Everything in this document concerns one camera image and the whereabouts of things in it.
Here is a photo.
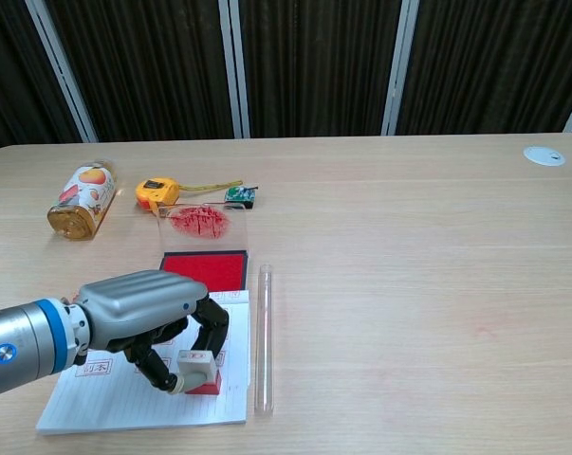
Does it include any small green circuit board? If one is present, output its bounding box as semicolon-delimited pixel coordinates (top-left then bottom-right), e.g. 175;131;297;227
223;185;260;211

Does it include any black curtain panel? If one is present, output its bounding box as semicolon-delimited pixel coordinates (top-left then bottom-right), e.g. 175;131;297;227
237;0;404;139
396;0;572;137
45;0;235;143
0;0;85;157

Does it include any white lined notepad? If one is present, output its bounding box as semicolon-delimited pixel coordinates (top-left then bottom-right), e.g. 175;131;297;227
35;288;251;437

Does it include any orange juice bottle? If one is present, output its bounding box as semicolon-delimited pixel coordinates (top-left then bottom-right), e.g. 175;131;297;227
46;160;119;243

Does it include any red ink pad clear lid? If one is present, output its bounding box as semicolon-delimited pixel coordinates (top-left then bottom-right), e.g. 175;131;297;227
157;202;250;292

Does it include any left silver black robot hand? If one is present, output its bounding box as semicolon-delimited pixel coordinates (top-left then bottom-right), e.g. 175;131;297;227
71;269;231;396

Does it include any white round cable grommet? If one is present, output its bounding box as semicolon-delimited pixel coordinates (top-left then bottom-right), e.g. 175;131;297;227
523;145;567;168

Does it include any white red stamp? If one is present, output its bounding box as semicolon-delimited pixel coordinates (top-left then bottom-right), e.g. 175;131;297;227
176;349;222;397

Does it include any yellow tape measure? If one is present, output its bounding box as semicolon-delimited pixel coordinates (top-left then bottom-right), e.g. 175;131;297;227
134;176;245;212

